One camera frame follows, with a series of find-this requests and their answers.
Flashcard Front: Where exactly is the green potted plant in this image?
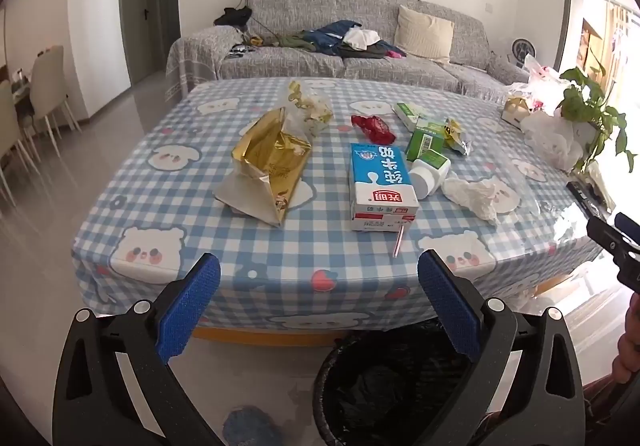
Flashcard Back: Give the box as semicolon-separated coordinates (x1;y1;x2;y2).
556;44;637;173

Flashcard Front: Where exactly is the white and green medicine box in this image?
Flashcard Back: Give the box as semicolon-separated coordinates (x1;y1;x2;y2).
392;102;437;132

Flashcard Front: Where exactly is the person's right hand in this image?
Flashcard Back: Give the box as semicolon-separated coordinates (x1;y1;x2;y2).
612;297;640;384

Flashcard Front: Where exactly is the white plastic bag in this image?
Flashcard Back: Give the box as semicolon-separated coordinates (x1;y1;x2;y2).
520;112;586;171

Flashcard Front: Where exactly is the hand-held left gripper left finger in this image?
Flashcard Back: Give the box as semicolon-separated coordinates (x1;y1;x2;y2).
52;253;223;446

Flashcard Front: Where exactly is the wooden table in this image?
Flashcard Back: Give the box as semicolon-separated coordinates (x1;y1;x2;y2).
191;325;351;348

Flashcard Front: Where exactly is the gold foil snack bag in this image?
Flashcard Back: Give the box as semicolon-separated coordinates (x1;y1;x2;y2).
215;106;313;227

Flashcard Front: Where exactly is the blue checkered bear tablecloth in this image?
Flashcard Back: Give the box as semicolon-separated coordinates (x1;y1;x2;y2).
71;76;605;333

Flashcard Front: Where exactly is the beige pillow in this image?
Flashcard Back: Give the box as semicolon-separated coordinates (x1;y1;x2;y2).
394;4;456;62

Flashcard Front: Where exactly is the white and gold paper box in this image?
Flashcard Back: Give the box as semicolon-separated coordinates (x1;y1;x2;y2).
502;94;534;127

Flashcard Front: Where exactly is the blue and white milk carton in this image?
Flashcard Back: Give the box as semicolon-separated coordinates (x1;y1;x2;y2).
348;143;420;232

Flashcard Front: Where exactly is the white tissue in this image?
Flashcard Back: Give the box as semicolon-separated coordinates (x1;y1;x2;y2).
441;176;507;226

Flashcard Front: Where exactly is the black bag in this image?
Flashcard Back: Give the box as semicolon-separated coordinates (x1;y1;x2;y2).
214;6;254;27

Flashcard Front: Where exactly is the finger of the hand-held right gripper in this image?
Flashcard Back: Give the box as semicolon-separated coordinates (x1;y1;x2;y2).
614;212;640;245
586;217;640;271

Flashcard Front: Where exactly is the grey covered sofa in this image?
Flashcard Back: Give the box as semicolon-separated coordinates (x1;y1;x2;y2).
165;0;531;102

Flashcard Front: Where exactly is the grey door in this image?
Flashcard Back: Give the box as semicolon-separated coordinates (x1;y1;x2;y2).
119;0;162;87

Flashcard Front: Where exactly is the blue fuzzy slipper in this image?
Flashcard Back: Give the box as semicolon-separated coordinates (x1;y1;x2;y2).
222;405;285;446

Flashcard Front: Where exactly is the black trash bin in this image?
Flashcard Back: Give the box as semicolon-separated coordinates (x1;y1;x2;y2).
312;317;482;446

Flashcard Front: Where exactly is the clear bag of gold wrappers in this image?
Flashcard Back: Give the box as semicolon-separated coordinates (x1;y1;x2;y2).
287;80;334;137

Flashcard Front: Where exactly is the green barcode carton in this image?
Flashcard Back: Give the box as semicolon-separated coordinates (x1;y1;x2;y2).
405;118;451;163

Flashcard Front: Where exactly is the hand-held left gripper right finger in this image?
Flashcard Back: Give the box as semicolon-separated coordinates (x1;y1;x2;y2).
417;250;586;446

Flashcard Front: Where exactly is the white bottle with green label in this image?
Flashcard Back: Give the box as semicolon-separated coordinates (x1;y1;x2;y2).
409;149;451;201

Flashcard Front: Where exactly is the pile of clothes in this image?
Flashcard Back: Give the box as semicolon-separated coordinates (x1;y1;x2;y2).
277;20;408;60

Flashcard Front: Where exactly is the red crinkled wrapper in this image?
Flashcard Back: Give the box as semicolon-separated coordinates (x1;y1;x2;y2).
351;114;396;145

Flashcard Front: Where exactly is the small round fan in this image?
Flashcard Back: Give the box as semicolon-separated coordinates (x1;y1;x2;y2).
511;38;539;62

